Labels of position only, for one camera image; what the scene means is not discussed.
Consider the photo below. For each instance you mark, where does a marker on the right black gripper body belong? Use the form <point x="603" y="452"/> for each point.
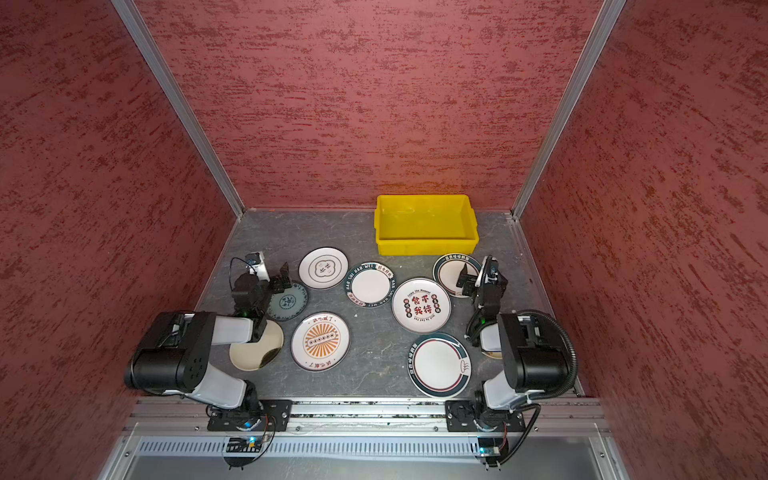
<point x="474" y="282"/>

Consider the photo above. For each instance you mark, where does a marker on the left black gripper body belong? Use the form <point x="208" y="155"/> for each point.
<point x="279" y="283"/>

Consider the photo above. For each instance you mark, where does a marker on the blue floral teal plate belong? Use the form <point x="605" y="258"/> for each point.
<point x="288" y="304"/>

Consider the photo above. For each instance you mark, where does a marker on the white plate black cloud emblem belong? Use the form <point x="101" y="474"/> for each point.
<point x="323" y="268"/>

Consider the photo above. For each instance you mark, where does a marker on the cream plate black floral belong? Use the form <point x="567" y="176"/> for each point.
<point x="255" y="356"/>

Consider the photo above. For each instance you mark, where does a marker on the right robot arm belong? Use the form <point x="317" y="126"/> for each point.
<point x="539" y="358"/>

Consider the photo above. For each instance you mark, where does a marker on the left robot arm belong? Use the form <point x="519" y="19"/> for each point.
<point x="172" y="358"/>

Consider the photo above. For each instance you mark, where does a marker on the yellow plastic bin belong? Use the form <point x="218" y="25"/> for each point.
<point x="421" y="225"/>

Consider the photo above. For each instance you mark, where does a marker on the green red rim plate right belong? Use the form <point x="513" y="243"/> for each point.
<point x="447" y="269"/>

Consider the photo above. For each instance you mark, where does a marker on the green red rim plate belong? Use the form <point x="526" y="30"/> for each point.
<point x="439" y="365"/>
<point x="447" y="269"/>

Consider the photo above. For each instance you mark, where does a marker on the white plate red Chinese characters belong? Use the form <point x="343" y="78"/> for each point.
<point x="421" y="306"/>

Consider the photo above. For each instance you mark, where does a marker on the cream plate floral right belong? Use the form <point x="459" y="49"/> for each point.
<point x="493" y="351"/>

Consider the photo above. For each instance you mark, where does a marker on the orange sunburst plate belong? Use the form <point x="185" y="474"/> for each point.
<point x="320" y="342"/>

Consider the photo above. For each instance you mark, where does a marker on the green red rim plate front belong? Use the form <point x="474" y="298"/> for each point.
<point x="439" y="365"/>

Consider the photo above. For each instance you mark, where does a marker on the green rim Hao Wei plate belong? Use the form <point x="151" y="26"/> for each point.
<point x="370" y="284"/>

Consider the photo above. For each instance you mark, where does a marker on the left circuit board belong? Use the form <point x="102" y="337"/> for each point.
<point x="241" y="445"/>

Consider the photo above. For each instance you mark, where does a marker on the circuit board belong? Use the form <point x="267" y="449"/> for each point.
<point x="241" y="445"/>
<point x="489" y="447"/>

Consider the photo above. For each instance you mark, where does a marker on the right circuit board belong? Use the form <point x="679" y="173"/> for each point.
<point x="489" y="447"/>

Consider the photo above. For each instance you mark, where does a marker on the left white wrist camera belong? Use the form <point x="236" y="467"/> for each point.
<point x="257" y="266"/>

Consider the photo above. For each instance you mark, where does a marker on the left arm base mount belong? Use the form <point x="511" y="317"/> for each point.
<point x="252" y="415"/>

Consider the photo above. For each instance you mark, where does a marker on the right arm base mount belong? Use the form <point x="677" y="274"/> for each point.
<point x="473" y="416"/>

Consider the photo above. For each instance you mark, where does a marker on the aluminium mounting rail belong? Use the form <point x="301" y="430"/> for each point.
<point x="358" y="416"/>

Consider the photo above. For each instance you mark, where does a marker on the left aluminium corner post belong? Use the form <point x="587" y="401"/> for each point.
<point x="138" y="30"/>

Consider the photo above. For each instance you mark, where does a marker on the aluminium corner post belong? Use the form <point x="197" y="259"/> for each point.
<point x="138" y="30"/>
<point x="601" y="30"/>

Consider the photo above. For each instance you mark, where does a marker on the right aluminium corner post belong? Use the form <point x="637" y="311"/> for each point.
<point x="601" y="30"/>

